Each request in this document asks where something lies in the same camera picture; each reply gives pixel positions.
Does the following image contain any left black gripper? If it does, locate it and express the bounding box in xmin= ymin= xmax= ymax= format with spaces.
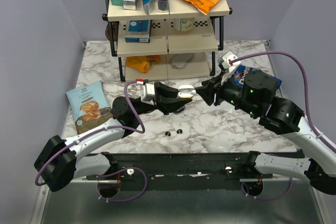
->
xmin=132 ymin=82 xmax=192 ymax=118

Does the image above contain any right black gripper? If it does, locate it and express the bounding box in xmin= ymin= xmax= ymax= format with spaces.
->
xmin=193 ymin=70 xmax=259 ymax=117

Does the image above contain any black earbud charging case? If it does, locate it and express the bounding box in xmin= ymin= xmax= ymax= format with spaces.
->
xmin=174 ymin=106 xmax=185 ymax=114

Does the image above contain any white earbud charging case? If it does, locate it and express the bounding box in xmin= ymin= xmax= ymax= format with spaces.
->
xmin=177 ymin=85 xmax=197 ymax=99

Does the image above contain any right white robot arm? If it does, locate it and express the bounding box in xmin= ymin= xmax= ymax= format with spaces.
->
xmin=196 ymin=70 xmax=335 ymax=195

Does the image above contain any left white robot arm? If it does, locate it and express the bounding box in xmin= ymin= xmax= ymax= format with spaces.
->
xmin=34 ymin=79 xmax=196 ymax=192

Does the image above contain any orange snack bag bottom shelf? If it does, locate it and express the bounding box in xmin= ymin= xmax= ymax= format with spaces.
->
xmin=125 ymin=55 xmax=161 ymax=73

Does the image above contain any beige three-tier shelf rack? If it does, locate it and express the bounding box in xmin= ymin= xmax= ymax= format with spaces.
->
xmin=102 ymin=0 xmax=232 ymax=82

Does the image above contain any cream printed mug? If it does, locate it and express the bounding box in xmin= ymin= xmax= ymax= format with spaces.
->
xmin=173 ymin=17 xmax=194 ymax=33

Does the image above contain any blue white box middle shelf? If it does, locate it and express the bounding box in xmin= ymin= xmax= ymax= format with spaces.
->
xmin=124 ymin=20 xmax=152 ymax=43

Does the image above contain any cassava chips bag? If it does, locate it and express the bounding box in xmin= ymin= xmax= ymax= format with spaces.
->
xmin=66 ymin=81 xmax=112 ymax=134

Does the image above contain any brown object behind rack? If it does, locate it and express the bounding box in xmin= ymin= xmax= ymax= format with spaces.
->
xmin=105 ymin=25 xmax=114 ymax=41

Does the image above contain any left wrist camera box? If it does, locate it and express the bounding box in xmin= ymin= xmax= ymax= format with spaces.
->
xmin=136 ymin=78 xmax=155 ymax=103

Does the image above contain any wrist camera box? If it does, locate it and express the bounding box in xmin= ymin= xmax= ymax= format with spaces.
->
xmin=218 ymin=51 xmax=241 ymax=85
xmin=136 ymin=78 xmax=155 ymax=103

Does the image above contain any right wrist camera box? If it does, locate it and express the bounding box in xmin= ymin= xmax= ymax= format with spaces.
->
xmin=218 ymin=51 xmax=241 ymax=85

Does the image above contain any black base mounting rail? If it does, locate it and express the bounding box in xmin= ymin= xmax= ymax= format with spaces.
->
xmin=87 ymin=153 xmax=261 ymax=191

